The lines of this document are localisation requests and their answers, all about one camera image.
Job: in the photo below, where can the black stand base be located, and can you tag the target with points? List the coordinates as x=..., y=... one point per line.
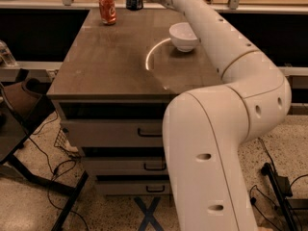
x=287, y=205

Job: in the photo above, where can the grey drawer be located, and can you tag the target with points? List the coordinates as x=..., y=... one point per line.
x=133, y=187
x=113, y=132
x=125, y=165

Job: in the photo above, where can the grey drawer cabinet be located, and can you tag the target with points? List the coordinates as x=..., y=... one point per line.
x=130, y=70

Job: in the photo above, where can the middle grey drawer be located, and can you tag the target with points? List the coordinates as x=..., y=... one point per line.
x=125, y=165

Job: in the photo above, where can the white ceramic bowl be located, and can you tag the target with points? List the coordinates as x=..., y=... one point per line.
x=183, y=37

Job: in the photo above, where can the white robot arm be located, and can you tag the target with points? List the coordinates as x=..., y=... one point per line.
x=203, y=128

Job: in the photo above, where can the bottom grey drawer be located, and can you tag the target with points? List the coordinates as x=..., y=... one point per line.
x=133, y=187

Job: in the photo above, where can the red coke can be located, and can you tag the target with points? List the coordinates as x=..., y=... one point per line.
x=107, y=11

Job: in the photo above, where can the clear plastic bottle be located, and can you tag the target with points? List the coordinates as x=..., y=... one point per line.
x=6, y=55

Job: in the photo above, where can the blue pepsi can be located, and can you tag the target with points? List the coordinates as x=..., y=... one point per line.
x=134, y=5

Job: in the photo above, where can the top grey drawer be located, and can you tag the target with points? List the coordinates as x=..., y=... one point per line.
x=113, y=132

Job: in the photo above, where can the black table leg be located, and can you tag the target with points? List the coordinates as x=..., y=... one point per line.
x=70, y=202

